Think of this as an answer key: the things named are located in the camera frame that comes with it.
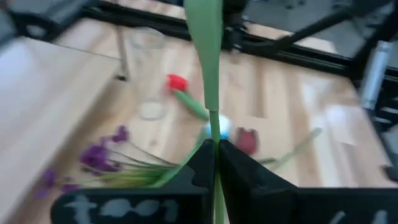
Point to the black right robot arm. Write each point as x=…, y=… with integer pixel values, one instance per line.
x=233, y=28

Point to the silver corner bracket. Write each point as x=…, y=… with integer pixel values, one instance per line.
x=376, y=74

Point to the blue and white tulip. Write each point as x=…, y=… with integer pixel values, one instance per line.
x=224, y=126
x=298, y=148

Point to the dark red tulip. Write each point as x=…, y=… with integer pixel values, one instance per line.
x=247, y=141

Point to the wooden shelf with black legs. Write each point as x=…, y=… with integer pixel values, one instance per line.
x=46, y=109

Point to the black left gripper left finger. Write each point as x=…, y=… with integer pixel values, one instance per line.
x=186, y=202

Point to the yellow and red tulip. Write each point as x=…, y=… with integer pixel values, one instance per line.
x=206, y=62

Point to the clear glass vase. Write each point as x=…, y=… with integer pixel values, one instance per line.
x=152, y=109

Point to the purple artificial flower bunch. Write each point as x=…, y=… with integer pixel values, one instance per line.
x=96, y=157

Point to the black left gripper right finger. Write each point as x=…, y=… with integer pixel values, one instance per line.
x=264, y=202

